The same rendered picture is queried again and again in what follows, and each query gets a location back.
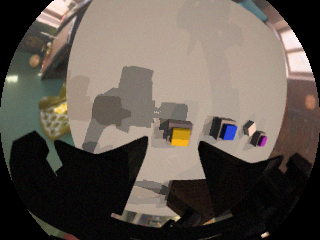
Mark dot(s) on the yellow button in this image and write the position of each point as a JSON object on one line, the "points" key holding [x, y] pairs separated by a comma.
{"points": [[179, 132]]}

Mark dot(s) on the magenta button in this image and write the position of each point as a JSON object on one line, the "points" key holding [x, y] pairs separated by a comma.
{"points": [[259, 139]]}

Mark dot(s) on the blue button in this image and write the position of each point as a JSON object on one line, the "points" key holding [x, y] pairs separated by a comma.
{"points": [[225, 129]]}

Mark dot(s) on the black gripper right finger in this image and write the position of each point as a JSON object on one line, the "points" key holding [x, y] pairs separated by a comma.
{"points": [[230, 179]]}

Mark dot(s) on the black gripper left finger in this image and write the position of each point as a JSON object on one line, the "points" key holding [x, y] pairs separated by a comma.
{"points": [[113, 172]]}

